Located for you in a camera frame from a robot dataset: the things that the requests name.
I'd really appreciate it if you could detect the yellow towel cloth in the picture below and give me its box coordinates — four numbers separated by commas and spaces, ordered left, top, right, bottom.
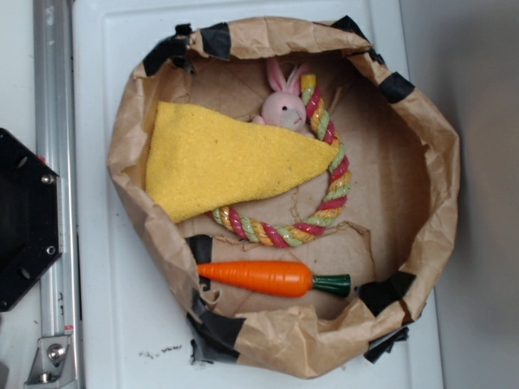
145, 102, 338, 223

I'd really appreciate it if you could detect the orange plastic toy carrot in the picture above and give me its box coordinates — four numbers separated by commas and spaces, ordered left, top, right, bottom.
197, 260, 351, 297

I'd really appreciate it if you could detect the pink plush bunny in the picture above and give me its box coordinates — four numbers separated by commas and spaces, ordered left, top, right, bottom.
252, 58, 311, 137

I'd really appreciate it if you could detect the brown paper bag bin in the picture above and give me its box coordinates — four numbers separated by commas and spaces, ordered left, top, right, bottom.
107, 16, 460, 378

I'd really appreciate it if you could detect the white plastic tray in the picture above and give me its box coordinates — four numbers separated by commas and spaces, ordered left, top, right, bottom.
72, 1, 443, 388

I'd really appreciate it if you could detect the multicolored twisted rope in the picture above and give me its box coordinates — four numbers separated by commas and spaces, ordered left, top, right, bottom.
208, 73, 353, 249

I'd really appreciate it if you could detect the aluminium extrusion rail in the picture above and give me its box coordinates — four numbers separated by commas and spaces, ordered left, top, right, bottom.
33, 1, 85, 388

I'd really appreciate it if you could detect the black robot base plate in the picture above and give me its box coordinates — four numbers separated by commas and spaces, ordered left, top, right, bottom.
1, 128, 62, 312

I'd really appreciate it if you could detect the metal corner bracket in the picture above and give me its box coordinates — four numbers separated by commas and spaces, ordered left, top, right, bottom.
24, 336, 75, 388

